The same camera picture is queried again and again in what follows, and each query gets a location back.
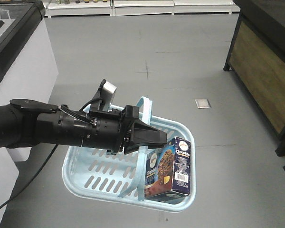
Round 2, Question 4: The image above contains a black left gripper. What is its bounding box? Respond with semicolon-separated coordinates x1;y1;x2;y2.
82;104;167;155

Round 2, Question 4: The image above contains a light blue plastic basket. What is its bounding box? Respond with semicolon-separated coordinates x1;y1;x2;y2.
62;97;196;213

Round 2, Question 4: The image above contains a Chocofello cookie box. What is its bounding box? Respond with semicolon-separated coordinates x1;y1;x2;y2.
144;137;191;202

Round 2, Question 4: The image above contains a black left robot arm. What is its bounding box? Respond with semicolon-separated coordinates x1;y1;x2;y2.
0;99;167;155

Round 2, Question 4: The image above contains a steel floor socket cover far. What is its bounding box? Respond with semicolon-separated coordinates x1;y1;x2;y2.
195;99;211;109

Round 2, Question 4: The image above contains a near white chest freezer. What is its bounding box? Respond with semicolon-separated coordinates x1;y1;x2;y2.
0;0;58;223

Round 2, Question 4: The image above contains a wooden black-framed display stand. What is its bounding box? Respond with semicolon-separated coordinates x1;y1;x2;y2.
223;0;285;157

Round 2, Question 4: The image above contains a white base shelf row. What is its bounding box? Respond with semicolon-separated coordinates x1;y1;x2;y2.
42;0;240;18

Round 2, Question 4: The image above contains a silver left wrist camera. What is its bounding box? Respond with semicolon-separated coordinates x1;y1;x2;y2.
93;79;117;111

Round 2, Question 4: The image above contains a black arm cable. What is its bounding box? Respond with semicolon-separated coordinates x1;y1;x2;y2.
0;143;58;216

